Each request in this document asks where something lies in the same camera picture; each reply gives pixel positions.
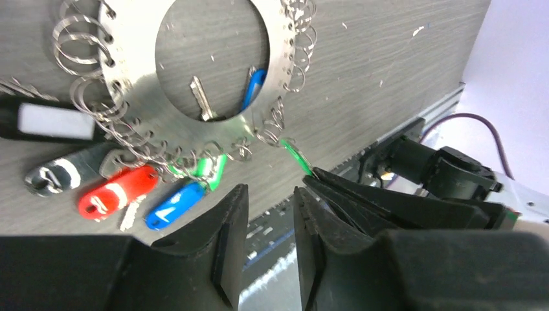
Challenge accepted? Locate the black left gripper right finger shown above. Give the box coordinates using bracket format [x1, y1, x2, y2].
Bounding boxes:
[294, 187, 548, 310]

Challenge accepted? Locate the round metal key organizer disc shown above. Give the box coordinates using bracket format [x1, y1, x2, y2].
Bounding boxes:
[51, 0, 319, 172]

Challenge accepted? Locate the black key tag white label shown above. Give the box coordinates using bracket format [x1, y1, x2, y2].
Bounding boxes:
[1, 95, 106, 143]

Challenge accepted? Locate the red key tag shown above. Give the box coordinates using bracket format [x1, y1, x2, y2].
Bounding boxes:
[77, 165, 160, 221]

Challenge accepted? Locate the silver metal key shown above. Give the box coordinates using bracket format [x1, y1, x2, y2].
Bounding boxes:
[190, 76, 216, 121]

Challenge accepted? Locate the green key tag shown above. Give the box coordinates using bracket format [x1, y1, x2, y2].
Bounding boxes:
[280, 139, 314, 176]
[168, 154, 227, 191]

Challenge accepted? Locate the blue key tag inside disc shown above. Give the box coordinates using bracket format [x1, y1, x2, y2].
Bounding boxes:
[241, 67, 267, 111]

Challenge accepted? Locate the blue key tag outer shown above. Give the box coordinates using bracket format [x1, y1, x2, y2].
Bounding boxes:
[145, 182, 206, 230]

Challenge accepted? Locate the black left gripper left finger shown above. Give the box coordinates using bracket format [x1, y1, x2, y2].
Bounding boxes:
[1, 184, 249, 310]

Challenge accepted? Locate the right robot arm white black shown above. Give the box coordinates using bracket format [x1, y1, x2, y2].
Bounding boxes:
[303, 135, 548, 236]

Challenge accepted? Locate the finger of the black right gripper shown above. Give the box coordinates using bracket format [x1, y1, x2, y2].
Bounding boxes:
[303, 168, 506, 230]

